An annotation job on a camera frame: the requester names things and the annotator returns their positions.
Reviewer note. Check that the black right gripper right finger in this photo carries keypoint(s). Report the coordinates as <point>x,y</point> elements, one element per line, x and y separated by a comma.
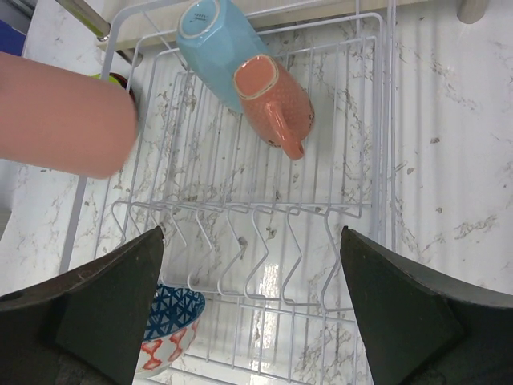
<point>420,326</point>

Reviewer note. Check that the blue ceramic mug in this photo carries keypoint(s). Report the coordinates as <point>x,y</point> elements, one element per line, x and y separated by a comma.
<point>215,38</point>

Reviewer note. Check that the orange dotted mug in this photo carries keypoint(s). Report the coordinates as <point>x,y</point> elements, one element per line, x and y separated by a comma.
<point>276,106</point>

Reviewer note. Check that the blue ring binder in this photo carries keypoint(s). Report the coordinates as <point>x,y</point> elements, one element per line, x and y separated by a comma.
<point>12,41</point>

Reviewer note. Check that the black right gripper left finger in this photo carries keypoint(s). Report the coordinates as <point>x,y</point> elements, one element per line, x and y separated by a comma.
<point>85,326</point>

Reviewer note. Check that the white wire dish rack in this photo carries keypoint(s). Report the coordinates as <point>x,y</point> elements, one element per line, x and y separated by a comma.
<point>256,233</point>

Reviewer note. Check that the red patterned bowl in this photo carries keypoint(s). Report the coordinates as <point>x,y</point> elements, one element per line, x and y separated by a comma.
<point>171,328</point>

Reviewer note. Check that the pink plastic tumbler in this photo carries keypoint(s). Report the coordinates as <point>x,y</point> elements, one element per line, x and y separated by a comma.
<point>58,119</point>

